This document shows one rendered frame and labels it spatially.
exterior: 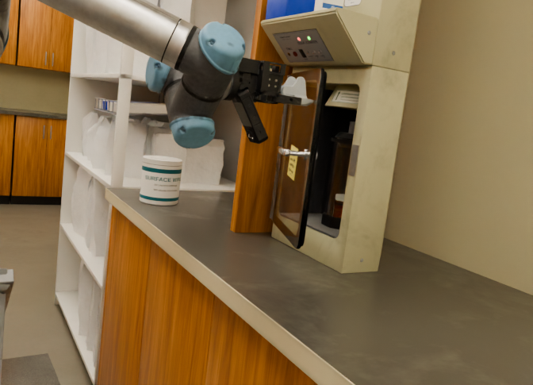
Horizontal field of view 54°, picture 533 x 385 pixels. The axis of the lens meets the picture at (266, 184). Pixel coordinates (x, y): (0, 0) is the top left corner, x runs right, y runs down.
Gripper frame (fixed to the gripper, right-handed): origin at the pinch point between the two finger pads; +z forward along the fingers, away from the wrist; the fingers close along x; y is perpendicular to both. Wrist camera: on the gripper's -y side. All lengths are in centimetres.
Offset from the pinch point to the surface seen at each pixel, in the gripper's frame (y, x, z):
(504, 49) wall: 20, -6, 55
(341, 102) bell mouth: 1.8, 5.4, 13.5
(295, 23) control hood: 18.1, 10.3, 0.9
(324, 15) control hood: 18.7, -1.6, 0.3
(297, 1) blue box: 24.0, 15.0, 3.7
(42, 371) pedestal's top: -37, -32, -55
